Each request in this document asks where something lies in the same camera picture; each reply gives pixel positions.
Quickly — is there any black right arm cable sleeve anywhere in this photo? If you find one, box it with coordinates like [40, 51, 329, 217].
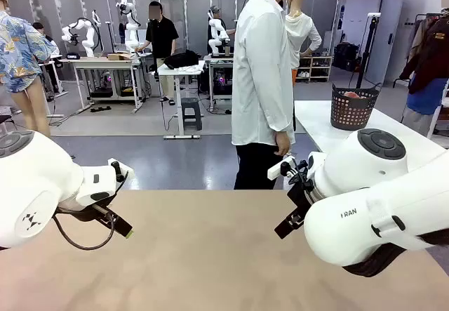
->
[342, 232, 449, 279]

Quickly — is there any dark brown jacket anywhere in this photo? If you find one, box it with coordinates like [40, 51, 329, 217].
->
[399, 15, 449, 95]

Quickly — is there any white robot desk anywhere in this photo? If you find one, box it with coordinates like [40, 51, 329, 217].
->
[202, 53, 236, 114]

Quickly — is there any person's right forearm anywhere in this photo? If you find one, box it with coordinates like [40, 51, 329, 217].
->
[268, 89, 295, 136]

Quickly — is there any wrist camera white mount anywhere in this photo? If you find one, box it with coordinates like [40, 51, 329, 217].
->
[75, 157, 135, 206]
[267, 151, 316, 193]

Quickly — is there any person with grey cap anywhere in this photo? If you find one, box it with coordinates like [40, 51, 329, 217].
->
[209, 4, 237, 45]

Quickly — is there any mannequin in floral shirt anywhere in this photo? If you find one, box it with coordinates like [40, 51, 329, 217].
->
[0, 0, 58, 138]

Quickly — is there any person in white shirt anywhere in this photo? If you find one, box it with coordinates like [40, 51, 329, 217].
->
[231, 0, 308, 191]

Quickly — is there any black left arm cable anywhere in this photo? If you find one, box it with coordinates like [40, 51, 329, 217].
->
[52, 212, 116, 251]

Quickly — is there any black seat metal chair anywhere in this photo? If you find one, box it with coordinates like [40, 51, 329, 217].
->
[0, 105, 18, 135]

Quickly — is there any cardboard box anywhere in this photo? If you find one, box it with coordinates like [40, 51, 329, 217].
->
[107, 51, 136, 61]

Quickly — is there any black tripod stand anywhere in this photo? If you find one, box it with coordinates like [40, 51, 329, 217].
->
[354, 12, 382, 90]

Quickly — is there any white side table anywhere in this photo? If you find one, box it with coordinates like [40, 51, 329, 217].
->
[293, 99, 449, 157]

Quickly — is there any long white desk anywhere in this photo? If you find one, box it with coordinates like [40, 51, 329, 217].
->
[58, 55, 145, 114]

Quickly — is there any person in black shirt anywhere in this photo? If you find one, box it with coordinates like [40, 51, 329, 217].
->
[135, 1, 180, 107]

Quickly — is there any seated person dark hair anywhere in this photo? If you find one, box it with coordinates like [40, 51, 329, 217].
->
[32, 22, 61, 96]

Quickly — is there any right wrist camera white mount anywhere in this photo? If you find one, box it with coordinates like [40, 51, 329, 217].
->
[267, 151, 316, 193]

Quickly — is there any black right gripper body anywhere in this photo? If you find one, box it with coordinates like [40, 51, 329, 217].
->
[286, 180, 319, 218]

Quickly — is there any black bag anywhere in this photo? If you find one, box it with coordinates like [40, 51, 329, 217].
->
[163, 48, 201, 70]

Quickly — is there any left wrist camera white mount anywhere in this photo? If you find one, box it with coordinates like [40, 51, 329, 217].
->
[75, 157, 135, 206]

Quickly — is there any wooden shoe shelf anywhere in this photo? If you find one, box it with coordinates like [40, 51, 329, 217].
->
[295, 55, 334, 83]

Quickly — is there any grey plastic stool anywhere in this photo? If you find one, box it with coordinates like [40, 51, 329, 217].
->
[180, 97, 203, 131]

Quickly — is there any person's right hand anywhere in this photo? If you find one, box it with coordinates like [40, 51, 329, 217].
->
[275, 131, 293, 157]

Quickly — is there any white standing desk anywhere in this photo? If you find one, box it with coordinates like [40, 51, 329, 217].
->
[156, 60, 206, 140]

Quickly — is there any black perforated plastic basket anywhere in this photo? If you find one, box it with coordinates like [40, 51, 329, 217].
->
[330, 83, 382, 131]

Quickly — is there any black equipment case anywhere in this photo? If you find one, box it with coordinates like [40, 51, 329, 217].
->
[333, 41, 361, 72]

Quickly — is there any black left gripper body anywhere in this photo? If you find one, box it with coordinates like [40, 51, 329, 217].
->
[55, 202, 116, 224]

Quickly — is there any blue garment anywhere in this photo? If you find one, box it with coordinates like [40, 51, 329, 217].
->
[406, 77, 449, 116]

